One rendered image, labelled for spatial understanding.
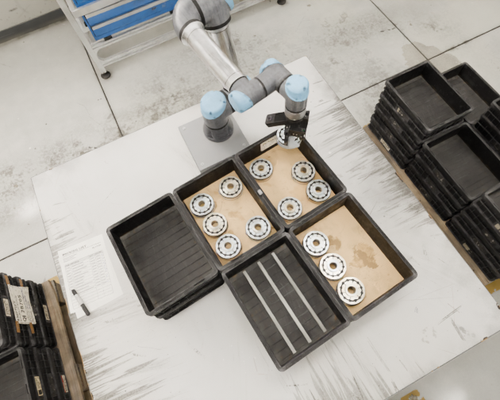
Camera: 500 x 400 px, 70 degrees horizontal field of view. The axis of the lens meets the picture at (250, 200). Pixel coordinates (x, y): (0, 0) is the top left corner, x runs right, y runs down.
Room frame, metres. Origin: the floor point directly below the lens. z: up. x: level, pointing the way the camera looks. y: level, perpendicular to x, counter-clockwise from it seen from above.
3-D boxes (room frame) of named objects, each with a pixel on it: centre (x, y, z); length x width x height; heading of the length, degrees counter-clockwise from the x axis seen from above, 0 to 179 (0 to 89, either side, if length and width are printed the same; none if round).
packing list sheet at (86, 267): (0.43, 0.77, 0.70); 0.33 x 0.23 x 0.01; 18
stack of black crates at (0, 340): (0.34, 1.40, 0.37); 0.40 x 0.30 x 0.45; 18
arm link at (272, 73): (0.83, -0.14, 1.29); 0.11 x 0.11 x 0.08; 29
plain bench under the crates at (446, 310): (0.47, 0.07, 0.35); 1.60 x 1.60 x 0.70; 18
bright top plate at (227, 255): (0.41, 0.12, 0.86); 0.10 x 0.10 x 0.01
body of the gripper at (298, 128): (0.75, -0.21, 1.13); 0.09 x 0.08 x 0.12; 69
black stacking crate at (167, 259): (0.41, 0.37, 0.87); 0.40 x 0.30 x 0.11; 24
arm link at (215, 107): (1.03, 0.09, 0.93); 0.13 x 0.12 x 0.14; 119
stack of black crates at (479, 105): (1.29, -1.45, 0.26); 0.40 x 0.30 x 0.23; 18
